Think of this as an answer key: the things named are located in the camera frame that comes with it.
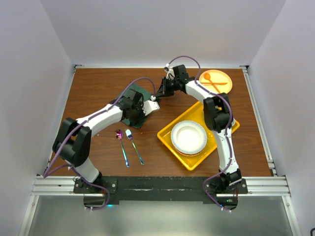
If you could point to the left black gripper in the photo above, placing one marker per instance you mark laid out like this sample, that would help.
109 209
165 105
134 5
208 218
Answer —
140 105

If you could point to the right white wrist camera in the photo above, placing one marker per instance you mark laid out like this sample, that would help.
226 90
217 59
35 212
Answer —
169 72

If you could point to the orange plastic spoon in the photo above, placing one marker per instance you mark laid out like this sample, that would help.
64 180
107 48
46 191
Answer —
207 77

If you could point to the aluminium frame rail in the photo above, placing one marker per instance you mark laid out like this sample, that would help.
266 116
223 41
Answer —
257 186
268 154

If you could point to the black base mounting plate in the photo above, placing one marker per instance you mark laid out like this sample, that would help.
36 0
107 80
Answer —
162 189

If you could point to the white ceramic plate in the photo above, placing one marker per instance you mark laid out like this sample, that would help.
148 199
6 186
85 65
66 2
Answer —
188 137

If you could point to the dark green cloth napkin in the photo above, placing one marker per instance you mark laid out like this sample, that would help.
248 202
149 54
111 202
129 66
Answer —
134 91

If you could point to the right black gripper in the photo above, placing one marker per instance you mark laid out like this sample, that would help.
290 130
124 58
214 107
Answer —
163 90

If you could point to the aluminium right frame rail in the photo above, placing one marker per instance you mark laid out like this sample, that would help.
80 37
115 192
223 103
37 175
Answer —
268 154

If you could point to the iridescent metal fork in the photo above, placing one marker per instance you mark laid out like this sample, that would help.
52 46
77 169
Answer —
130 137

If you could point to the iridescent metal spoon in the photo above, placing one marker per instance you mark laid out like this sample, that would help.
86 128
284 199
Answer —
119 136

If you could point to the yellow plastic tray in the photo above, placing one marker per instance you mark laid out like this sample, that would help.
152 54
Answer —
192 159

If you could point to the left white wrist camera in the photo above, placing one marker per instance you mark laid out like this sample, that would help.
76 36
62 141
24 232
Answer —
150 106

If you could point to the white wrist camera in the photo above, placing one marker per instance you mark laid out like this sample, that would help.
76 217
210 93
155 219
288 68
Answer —
150 106
169 72

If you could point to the orange plastic knife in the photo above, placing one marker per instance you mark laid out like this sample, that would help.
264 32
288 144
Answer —
217 83

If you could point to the aluminium front frame rail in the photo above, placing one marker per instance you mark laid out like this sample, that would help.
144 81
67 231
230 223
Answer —
257 186

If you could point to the orange round plate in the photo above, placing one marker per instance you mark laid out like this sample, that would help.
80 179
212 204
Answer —
217 76

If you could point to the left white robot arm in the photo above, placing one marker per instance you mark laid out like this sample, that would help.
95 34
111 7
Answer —
73 140

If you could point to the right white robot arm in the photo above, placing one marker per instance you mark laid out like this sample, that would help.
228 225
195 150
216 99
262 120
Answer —
218 118

